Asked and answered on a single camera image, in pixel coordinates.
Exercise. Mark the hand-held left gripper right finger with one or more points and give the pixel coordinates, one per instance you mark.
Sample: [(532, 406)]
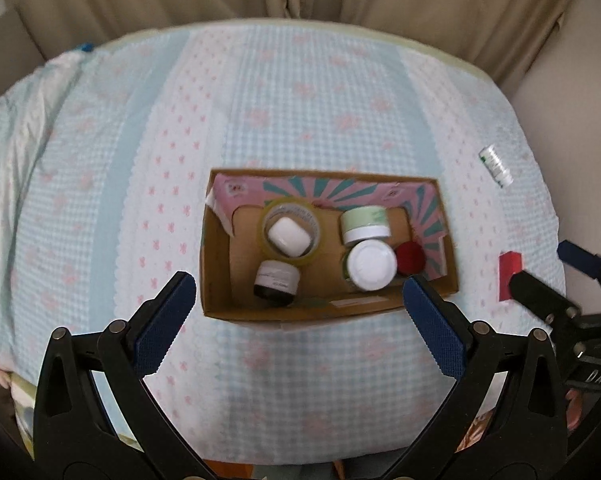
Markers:
[(435, 330)]

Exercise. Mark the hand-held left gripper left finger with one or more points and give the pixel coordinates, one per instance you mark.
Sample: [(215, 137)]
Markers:
[(163, 325)]

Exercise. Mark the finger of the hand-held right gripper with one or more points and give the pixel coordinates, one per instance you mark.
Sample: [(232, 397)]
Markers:
[(582, 260), (537, 295)]

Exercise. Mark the small red box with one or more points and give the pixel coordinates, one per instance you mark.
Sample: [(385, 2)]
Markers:
[(509, 272)]

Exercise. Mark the red round cap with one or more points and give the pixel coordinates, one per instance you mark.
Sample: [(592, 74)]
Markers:
[(410, 257)]

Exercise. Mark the cardboard box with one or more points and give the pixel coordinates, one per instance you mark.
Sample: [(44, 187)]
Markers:
[(230, 280)]

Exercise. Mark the large white lid jar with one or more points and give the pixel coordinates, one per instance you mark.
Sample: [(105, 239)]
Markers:
[(371, 264)]

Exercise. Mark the small dark jar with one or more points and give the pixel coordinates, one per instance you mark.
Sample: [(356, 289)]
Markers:
[(276, 280)]

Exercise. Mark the green jar with white lid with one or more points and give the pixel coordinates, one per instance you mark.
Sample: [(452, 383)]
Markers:
[(365, 222)]

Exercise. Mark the white earbuds case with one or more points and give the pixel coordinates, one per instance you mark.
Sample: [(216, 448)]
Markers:
[(289, 236)]

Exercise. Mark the yellow clear tape roll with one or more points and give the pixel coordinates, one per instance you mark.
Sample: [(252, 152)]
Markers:
[(285, 206)]

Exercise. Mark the small white bottle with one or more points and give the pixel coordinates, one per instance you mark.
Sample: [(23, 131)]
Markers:
[(495, 165)]

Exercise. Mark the yellow green printed cloth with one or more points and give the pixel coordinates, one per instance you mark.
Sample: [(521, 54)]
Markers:
[(23, 420)]

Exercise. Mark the crumpled light blue blanket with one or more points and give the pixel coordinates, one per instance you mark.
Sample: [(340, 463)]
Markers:
[(25, 160)]

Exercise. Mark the blue floral bed sheet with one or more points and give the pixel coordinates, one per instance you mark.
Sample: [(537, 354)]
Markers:
[(300, 110)]

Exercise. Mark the small blue object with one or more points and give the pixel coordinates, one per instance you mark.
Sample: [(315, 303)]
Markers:
[(86, 48)]

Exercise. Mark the grey padded headboard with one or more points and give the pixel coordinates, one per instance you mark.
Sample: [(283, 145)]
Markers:
[(10, 45)]

